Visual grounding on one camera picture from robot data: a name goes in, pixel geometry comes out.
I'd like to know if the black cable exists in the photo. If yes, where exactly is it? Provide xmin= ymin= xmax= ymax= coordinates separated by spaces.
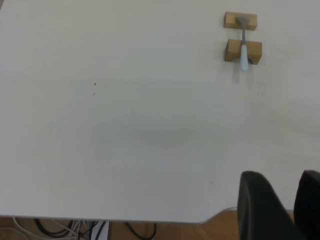
xmin=33 ymin=218 xmax=76 ymax=237
xmin=124 ymin=221 xmax=158 ymax=240

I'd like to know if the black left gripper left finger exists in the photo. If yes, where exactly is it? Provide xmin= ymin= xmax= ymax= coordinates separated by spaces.
xmin=236 ymin=170 xmax=308 ymax=240

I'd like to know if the spoon with pale blue handle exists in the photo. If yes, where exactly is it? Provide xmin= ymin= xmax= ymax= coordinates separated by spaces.
xmin=235 ymin=15 xmax=250 ymax=73

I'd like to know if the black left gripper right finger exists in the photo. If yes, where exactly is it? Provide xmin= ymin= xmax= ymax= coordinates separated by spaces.
xmin=293 ymin=169 xmax=320 ymax=240

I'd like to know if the arched wooden block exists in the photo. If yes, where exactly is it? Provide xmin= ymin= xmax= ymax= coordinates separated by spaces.
xmin=224 ymin=38 xmax=263 ymax=65

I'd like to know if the flat rectangular wooden block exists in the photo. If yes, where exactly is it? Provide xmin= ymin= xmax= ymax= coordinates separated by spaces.
xmin=223 ymin=11 xmax=258 ymax=31

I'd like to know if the thin white cable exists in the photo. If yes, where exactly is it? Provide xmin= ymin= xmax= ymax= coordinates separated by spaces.
xmin=11 ymin=216 xmax=36 ymax=237

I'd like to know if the white table leg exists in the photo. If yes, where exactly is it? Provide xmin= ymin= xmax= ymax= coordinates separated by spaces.
xmin=90 ymin=220 xmax=110 ymax=240

